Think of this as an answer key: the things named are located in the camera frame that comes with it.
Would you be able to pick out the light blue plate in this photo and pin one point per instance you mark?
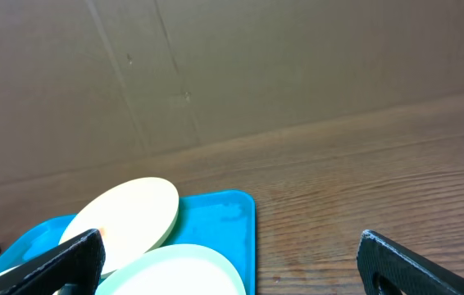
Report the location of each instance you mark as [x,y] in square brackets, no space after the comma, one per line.
[180,269]

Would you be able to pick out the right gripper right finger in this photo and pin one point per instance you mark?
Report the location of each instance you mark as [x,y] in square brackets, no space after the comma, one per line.
[388,268]

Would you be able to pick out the blue plastic tray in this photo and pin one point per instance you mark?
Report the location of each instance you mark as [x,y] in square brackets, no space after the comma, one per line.
[224,221]

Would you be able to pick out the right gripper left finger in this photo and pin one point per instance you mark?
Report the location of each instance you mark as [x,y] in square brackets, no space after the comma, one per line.
[75,265]

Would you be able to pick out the green plate back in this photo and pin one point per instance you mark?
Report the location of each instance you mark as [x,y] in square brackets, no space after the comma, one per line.
[132,218]

